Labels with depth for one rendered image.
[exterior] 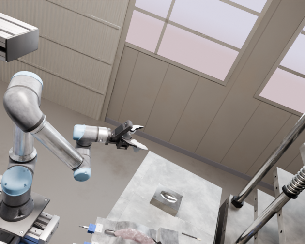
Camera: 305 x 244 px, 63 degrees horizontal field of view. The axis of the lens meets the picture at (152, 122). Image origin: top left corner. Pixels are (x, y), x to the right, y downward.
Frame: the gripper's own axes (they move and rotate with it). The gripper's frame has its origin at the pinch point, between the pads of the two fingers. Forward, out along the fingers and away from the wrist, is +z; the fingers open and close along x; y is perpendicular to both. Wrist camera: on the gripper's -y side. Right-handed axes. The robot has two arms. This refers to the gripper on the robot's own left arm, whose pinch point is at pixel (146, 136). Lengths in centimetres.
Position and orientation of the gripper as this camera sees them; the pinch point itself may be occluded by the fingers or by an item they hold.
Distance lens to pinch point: 127.2
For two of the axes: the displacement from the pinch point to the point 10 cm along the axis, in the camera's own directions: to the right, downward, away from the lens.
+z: 9.3, 1.2, 3.5
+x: 1.6, 7.2, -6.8
